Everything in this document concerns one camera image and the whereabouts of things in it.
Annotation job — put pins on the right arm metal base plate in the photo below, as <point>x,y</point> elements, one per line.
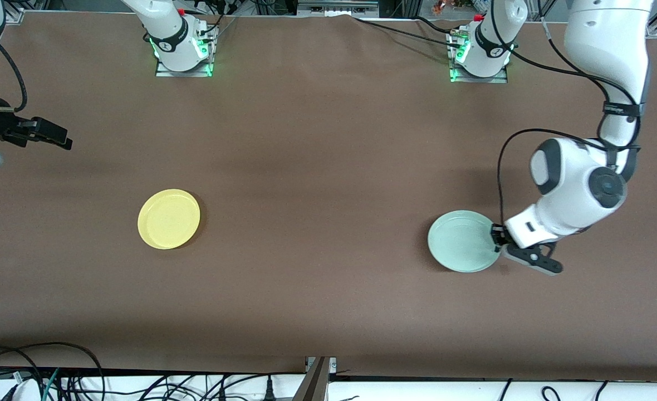
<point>203,65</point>

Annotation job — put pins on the aluminium frame post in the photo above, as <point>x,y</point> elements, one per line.
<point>317,384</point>

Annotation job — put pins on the grey metal rack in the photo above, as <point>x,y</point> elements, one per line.
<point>337,8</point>

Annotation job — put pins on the aluminium corner bracket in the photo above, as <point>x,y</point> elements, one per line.
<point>14,14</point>
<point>656,27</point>

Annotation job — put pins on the yellow plate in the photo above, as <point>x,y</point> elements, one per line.
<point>168,219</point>

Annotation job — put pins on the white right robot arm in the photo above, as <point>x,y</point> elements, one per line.
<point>172,33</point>

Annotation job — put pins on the pale green plate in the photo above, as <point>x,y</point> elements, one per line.
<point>462,242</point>

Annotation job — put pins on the brown table cover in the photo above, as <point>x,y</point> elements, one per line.
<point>328,167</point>

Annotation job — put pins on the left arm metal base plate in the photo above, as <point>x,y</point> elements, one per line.
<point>501,78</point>

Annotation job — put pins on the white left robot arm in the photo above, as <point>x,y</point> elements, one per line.
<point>607,39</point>

